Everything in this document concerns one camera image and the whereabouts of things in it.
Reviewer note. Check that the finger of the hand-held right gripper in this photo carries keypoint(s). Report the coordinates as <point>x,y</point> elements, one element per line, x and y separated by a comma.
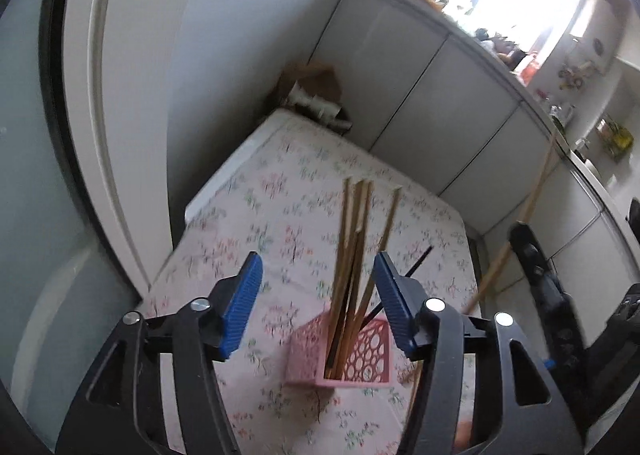
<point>542,280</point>

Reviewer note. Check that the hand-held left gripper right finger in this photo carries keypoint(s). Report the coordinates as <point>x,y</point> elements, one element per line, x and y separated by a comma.
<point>395,307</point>

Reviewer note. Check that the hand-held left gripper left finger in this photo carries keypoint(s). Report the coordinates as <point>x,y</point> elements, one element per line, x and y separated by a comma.
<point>240,307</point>

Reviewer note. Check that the bunch of bamboo chopsticks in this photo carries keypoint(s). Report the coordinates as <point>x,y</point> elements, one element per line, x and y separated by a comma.
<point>350,265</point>

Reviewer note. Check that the single light wooden chopstick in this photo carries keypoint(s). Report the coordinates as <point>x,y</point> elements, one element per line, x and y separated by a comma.
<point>414,377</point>
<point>530,205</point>

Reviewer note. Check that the pink perforated utensil holder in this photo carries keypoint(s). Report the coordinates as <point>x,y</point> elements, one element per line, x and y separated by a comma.
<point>312,362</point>

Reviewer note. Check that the floral tablecloth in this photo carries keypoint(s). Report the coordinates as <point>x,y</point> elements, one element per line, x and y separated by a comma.
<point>280,215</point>

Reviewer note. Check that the yellow green packets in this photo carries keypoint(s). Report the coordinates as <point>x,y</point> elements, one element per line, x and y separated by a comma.
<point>616,135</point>

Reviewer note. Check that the white kitchen cabinets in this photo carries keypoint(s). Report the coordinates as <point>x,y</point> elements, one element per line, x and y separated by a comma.
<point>400,100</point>

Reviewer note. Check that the red bottle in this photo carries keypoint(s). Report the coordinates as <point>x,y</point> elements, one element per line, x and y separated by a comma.
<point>530,69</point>

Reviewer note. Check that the brown cardboard box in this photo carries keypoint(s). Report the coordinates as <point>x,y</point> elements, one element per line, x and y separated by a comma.
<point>312,85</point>

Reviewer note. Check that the frosted glass door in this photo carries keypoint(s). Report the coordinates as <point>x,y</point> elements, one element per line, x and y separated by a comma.
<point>30,185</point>

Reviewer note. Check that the white kitchen countertop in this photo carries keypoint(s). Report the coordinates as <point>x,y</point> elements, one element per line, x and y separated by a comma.
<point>470,42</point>

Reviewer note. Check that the hanging wall ornaments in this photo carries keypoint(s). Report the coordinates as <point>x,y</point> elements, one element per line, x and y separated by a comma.
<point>580,75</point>

